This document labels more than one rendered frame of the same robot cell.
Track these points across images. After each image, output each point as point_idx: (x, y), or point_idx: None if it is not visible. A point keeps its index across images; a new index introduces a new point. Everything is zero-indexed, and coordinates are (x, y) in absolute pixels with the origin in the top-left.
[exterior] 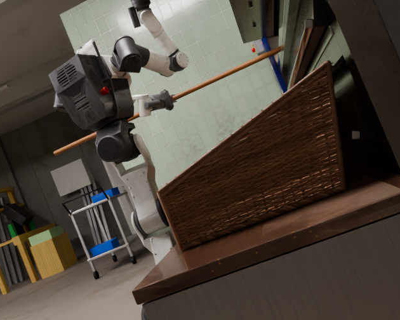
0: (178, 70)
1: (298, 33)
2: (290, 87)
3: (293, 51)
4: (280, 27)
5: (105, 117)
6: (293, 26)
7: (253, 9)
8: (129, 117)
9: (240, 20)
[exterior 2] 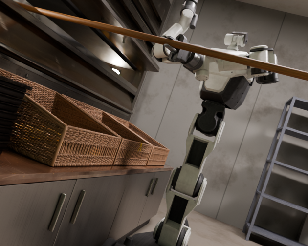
0: (161, 62)
1: (110, 89)
2: (77, 85)
3: (85, 69)
4: (98, 60)
5: None
6: (100, 72)
7: (95, 10)
8: (204, 97)
9: (97, 0)
